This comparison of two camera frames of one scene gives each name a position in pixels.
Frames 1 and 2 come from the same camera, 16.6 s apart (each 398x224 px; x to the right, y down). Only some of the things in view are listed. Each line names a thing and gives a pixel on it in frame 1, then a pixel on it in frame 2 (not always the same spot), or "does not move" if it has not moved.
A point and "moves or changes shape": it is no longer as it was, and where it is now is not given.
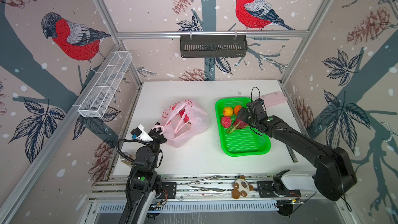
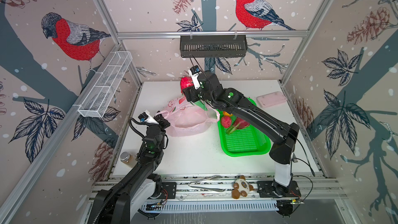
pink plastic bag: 182,121 moves or changes shape
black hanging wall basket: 195,46 does not move
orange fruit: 237,109 moves or changes shape
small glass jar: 122,158 does not move
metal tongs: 212,177 does not move
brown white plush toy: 241,187 does not move
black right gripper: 245,113 to 192,93
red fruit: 226,121 does not move
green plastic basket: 242,142 does not move
